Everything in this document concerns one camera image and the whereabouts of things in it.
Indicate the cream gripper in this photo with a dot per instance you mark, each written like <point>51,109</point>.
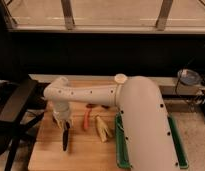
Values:
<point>61,118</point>

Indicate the orange carrot toy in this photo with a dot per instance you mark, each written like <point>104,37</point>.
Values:
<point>86,119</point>

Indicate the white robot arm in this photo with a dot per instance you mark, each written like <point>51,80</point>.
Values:
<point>147,132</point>

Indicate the red brown food toy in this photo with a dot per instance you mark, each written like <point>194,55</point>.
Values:
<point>90,105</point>

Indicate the wooden cutting board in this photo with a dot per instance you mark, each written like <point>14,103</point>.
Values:
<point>85,152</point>

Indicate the white cup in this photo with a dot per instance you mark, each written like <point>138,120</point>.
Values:
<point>120,78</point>

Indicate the green plastic tray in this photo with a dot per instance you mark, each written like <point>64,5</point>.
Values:
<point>122,158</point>

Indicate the grey round device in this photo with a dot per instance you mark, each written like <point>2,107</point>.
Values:
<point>189,77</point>

